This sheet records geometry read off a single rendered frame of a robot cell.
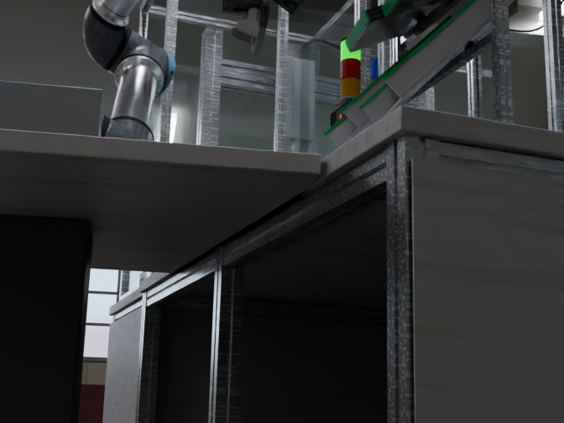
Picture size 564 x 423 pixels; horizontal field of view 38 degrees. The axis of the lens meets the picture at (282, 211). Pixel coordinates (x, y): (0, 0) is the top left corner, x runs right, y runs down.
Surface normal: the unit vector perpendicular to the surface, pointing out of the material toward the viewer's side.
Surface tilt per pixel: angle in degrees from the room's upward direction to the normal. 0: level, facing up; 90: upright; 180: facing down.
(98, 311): 90
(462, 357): 90
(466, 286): 90
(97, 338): 90
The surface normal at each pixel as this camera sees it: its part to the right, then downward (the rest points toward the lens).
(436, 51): 0.19, -0.22
